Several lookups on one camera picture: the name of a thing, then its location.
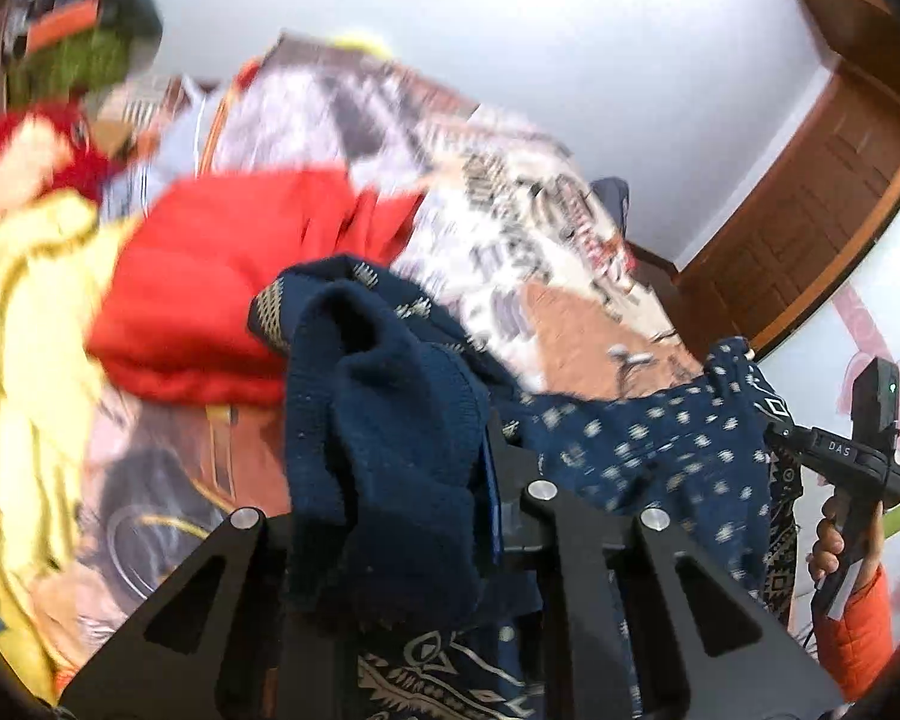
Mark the person's right hand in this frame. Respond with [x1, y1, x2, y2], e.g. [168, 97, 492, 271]
[806, 499, 887, 592]

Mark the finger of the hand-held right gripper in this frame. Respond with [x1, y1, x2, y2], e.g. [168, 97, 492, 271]
[761, 420, 805, 462]

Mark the grey teal cushion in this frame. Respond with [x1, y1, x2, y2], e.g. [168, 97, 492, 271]
[97, 0, 165, 77]

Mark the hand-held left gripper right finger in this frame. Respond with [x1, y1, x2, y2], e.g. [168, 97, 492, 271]
[483, 418, 845, 720]

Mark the navy patterned knit sweater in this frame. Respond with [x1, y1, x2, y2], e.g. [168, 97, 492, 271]
[247, 255, 805, 720]

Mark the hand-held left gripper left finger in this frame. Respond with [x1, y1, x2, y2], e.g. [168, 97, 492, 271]
[56, 508, 365, 720]

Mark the orange box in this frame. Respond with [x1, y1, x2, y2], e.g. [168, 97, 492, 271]
[25, 3, 107, 51]

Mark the wooden door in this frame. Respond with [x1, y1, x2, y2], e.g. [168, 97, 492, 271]
[675, 70, 900, 362]

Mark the printed bed sheet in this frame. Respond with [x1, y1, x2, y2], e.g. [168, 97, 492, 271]
[67, 33, 710, 691]

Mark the person's right forearm orange sleeve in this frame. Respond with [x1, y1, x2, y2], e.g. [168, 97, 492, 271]
[814, 566, 896, 701]

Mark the light blue striped cloth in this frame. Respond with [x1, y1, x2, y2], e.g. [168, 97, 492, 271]
[103, 75, 220, 197]

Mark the red garment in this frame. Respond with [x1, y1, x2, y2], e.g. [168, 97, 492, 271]
[86, 168, 430, 407]

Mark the green patterned cloth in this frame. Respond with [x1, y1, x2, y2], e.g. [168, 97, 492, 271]
[7, 33, 133, 107]

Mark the yellow garment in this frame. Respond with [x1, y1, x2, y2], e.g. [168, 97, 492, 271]
[0, 191, 145, 700]

